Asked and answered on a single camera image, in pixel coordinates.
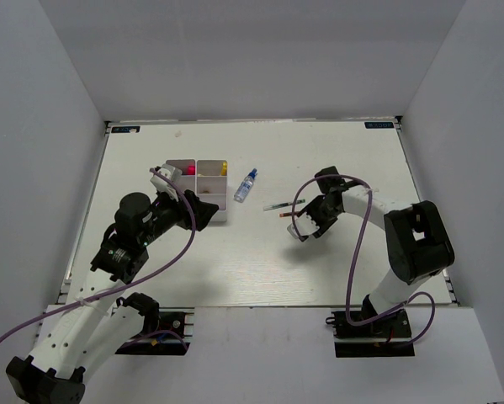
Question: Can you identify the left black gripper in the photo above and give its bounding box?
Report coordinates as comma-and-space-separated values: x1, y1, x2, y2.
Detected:
140, 185, 220, 247

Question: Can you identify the pink cap black highlighter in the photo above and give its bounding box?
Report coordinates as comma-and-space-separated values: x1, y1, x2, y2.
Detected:
185, 165, 196, 176

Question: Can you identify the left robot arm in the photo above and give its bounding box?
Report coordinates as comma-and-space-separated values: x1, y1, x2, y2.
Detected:
6, 190, 219, 403

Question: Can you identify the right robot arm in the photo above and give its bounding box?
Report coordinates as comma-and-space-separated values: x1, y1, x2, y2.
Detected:
287, 167, 455, 336

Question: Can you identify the left white divided organizer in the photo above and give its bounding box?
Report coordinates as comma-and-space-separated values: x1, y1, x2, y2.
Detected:
164, 159, 196, 193

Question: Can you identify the white divided organizer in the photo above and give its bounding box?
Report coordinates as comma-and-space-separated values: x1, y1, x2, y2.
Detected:
164, 159, 196, 193
196, 160, 228, 223

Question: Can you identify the right white divided organizer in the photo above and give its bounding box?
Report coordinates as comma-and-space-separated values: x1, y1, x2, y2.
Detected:
196, 160, 228, 223

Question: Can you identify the green gel pen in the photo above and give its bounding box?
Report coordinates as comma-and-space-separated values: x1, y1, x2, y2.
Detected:
263, 199, 305, 211

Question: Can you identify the blue cap spray bottle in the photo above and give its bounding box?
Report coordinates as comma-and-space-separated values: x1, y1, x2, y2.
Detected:
233, 168, 257, 203

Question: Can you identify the dark corner label right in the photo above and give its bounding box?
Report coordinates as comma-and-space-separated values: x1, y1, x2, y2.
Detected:
364, 121, 395, 130

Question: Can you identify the dark corner label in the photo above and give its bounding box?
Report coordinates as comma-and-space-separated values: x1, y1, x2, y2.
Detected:
111, 125, 141, 134
364, 121, 395, 130

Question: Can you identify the dark corner label left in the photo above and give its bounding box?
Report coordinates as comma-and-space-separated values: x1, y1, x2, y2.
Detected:
111, 125, 141, 134

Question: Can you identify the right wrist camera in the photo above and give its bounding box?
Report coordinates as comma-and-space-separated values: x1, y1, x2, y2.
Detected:
287, 214, 325, 242

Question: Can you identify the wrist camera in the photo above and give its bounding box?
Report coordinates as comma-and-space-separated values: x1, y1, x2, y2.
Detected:
150, 164, 182, 200
287, 214, 325, 242

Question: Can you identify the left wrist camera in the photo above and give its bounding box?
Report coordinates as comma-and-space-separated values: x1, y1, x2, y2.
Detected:
150, 164, 182, 200

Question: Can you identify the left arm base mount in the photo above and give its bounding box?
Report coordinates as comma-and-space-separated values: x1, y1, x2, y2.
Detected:
116, 308, 194, 356

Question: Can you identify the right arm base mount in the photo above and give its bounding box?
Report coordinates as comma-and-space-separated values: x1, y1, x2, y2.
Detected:
325, 310, 415, 359

